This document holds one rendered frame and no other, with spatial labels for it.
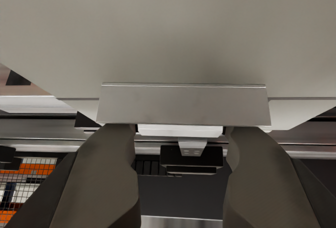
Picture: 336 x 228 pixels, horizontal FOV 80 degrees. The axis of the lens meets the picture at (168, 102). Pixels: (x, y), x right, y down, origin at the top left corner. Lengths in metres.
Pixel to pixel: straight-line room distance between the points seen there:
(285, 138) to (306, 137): 0.04
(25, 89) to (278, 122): 0.25
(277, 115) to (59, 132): 0.48
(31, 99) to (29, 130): 0.33
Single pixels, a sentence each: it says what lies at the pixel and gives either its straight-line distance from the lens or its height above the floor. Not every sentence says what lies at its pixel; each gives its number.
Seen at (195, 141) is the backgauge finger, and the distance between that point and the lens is 0.25.
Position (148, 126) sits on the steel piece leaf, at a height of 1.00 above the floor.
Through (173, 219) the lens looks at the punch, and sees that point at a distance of 0.22.
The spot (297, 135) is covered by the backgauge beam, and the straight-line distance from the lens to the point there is 0.51.
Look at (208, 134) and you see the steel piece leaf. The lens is 0.22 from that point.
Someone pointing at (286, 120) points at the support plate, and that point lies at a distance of 0.19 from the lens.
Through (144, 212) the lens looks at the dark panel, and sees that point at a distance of 0.73.
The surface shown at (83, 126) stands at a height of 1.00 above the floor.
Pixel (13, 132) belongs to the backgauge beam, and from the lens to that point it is 0.62.
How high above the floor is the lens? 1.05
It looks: 21 degrees down
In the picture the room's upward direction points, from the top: 178 degrees counter-clockwise
